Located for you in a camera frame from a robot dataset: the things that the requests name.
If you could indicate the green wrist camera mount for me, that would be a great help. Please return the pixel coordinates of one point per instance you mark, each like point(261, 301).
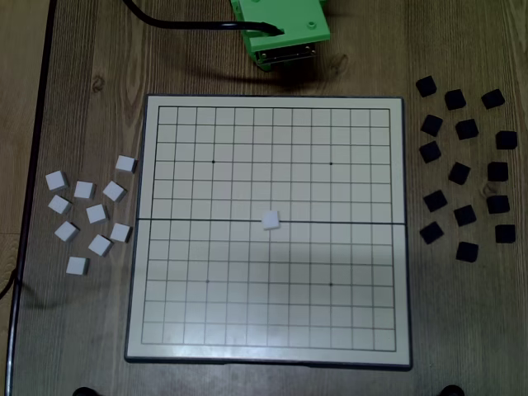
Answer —
point(284, 16)

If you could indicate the white grid go board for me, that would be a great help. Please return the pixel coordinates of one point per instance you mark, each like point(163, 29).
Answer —
point(288, 288)

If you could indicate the white cube stone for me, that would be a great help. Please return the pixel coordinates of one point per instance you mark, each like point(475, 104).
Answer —
point(97, 213)
point(125, 163)
point(114, 191)
point(60, 204)
point(271, 220)
point(121, 232)
point(56, 180)
point(67, 231)
point(100, 245)
point(85, 189)
point(78, 265)

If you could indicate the black stand foot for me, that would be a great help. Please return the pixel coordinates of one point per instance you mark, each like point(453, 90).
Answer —
point(452, 391)
point(84, 392)

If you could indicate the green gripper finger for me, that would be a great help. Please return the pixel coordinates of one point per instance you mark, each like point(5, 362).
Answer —
point(264, 67)

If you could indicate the black cube stone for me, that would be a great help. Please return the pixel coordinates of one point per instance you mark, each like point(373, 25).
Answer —
point(465, 215)
point(467, 251)
point(435, 200)
point(431, 125)
point(467, 129)
point(459, 173)
point(498, 171)
point(430, 151)
point(431, 232)
point(505, 233)
point(506, 140)
point(426, 86)
point(455, 99)
point(498, 204)
point(493, 99)

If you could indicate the black table edge strip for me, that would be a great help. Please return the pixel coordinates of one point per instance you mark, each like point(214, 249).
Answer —
point(24, 206)

